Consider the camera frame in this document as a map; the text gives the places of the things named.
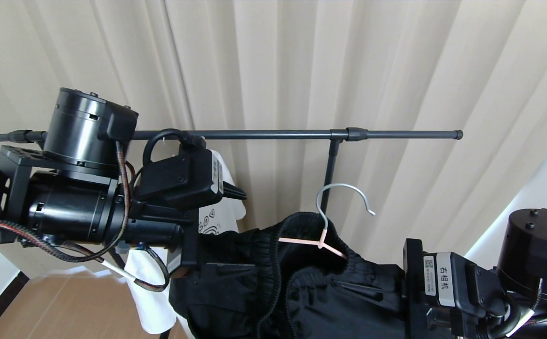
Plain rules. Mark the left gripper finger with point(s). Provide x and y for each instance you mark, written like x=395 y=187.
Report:
x=232 y=193

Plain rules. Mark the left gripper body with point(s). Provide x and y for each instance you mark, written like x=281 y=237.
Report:
x=160 y=230

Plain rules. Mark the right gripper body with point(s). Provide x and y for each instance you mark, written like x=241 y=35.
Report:
x=414 y=292

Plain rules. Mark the pink clothes hanger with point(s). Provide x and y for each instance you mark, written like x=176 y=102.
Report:
x=301 y=241

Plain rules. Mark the black shorts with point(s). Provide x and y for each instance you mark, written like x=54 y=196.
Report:
x=245 y=282

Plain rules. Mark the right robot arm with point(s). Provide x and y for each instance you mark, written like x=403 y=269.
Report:
x=537 y=245

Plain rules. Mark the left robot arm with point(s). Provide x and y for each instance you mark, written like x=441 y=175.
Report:
x=76 y=127

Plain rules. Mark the black clothes rack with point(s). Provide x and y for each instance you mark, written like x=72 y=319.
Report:
x=278 y=134

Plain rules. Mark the white printed T-shirt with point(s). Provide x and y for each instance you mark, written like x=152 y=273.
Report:
x=151 y=301

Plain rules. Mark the beige curtain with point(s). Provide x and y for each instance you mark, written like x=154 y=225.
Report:
x=301 y=66

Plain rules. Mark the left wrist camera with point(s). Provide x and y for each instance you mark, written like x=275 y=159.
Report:
x=179 y=179

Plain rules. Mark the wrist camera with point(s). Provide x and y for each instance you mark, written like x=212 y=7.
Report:
x=179 y=179
x=471 y=287

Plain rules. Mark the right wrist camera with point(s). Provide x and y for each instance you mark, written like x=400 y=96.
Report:
x=471 y=287

